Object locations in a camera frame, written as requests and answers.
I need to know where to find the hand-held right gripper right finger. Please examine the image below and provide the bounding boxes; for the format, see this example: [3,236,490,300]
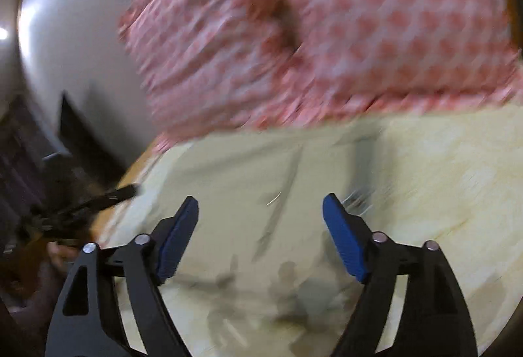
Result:
[322,193,479,357]

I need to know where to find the dark wooden furniture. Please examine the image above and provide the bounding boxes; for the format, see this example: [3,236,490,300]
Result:
[0,93,127,227]

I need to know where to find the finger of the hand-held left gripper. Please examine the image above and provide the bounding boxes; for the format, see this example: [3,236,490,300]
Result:
[61,183,140,219]

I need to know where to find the red patterned white blanket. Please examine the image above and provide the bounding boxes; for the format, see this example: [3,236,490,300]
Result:
[118,0,523,147]

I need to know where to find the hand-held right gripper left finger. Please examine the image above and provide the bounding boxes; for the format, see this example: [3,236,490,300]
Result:
[45,196,200,357]

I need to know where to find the beige pants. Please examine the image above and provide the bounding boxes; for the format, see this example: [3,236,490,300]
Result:
[157,118,387,264]

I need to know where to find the cream printed bedsheet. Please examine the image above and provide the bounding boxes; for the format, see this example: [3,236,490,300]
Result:
[96,104,523,357]

